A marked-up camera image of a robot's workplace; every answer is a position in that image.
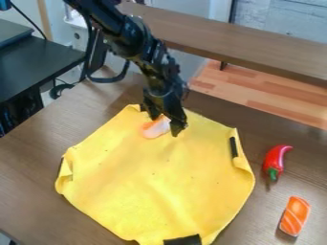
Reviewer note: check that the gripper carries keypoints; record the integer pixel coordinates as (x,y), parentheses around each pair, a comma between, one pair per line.
(164,79)

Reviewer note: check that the orange and white toy sushi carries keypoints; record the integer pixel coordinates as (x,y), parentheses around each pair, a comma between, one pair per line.
(155,128)

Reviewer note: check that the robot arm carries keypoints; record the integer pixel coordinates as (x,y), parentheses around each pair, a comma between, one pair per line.
(121,27)

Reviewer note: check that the orange striped toy sushi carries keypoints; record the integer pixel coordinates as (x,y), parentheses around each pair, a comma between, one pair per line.
(294,216)

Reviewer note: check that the yellow cloth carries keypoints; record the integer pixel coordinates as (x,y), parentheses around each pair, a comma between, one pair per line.
(153,182)

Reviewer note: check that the brown wooden shelf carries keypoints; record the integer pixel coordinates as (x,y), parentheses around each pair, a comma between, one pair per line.
(238,41)

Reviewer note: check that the red toy pepper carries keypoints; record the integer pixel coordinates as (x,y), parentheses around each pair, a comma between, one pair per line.
(274,161)

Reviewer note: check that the black desk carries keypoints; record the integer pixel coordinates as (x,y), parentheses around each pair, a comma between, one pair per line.
(30,67)

